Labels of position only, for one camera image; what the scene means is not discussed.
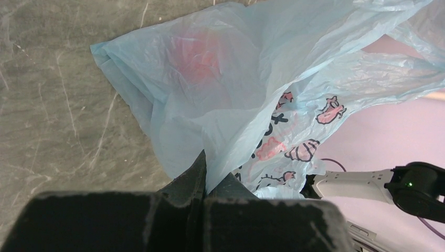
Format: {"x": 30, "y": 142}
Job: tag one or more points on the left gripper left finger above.
{"x": 169, "y": 219}

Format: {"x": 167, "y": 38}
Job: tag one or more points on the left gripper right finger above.
{"x": 236, "y": 220}

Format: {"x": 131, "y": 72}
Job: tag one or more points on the light blue plastic bag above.
{"x": 292, "y": 73}

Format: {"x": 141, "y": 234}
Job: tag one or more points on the red apple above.
{"x": 196, "y": 56}

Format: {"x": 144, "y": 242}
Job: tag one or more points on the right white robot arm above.
{"x": 414, "y": 188}

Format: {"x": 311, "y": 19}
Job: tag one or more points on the aluminium frame rail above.
{"x": 364, "y": 240}

